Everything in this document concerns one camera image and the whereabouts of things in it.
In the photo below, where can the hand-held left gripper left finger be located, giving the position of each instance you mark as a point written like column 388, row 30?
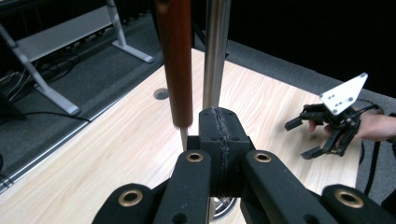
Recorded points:
column 211, row 130

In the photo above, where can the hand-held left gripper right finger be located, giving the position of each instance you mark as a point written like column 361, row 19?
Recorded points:
column 233, row 130

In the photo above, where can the grey table grommet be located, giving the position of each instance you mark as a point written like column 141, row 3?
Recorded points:
column 161, row 93

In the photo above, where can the metal utensil rack stand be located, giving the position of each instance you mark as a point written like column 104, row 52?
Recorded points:
column 216, row 46

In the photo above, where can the white desk frame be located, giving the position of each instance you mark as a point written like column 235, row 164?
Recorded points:
column 59, row 40

